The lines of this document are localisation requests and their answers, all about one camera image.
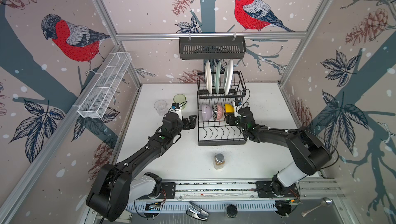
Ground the white plate left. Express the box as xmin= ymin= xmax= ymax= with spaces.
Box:
xmin=205 ymin=61 xmax=212 ymax=95

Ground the spice jar silver lid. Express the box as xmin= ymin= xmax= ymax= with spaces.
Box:
xmin=214 ymin=154 xmax=225 ymax=170

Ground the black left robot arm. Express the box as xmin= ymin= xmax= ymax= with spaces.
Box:
xmin=86 ymin=112 xmax=198 ymax=222

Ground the white wire mesh shelf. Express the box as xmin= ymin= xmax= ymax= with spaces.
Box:
xmin=77 ymin=52 xmax=132 ymax=118

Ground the metal spoon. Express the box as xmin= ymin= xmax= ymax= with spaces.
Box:
xmin=301 ymin=197 xmax=333 ymax=217

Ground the white plate blue rim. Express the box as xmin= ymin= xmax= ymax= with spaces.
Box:
xmin=224 ymin=59 xmax=234 ymax=95

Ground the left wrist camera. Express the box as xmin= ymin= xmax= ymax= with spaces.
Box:
xmin=170 ymin=102 xmax=183 ymax=120

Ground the green glass tumbler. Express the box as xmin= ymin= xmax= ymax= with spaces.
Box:
xmin=173 ymin=94 xmax=187 ymax=110

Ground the black two-tier dish rack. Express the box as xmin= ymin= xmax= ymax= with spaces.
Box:
xmin=197 ymin=72 xmax=246 ymax=146

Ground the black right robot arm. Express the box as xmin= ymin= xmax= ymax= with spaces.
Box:
xmin=225 ymin=107 xmax=332 ymax=197

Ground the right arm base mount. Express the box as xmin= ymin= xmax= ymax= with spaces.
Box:
xmin=255 ymin=181 xmax=300 ymax=198

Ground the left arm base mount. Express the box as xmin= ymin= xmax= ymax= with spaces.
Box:
xmin=144 ymin=182 xmax=176 ymax=200

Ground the lilac bowl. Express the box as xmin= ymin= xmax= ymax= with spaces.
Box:
xmin=201 ymin=104 xmax=213 ymax=122

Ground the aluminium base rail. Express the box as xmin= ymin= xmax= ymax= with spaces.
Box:
xmin=130 ymin=176 xmax=346 ymax=201

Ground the pale green plate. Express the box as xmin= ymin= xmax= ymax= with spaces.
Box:
xmin=215 ymin=60 xmax=221 ymax=94

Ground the round black cap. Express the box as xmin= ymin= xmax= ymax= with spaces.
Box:
xmin=226 ymin=204 xmax=238 ymax=218

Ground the black hanging wall basket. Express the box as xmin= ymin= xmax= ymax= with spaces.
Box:
xmin=179 ymin=36 xmax=246 ymax=60

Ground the black stapler centre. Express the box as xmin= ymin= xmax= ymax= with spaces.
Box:
xmin=186 ymin=201 xmax=210 ymax=222

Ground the clear glass tumbler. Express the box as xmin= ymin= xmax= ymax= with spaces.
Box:
xmin=154 ymin=100 xmax=169 ymax=117

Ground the yellow bowl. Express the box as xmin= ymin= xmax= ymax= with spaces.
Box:
xmin=224 ymin=103 xmax=235 ymax=115

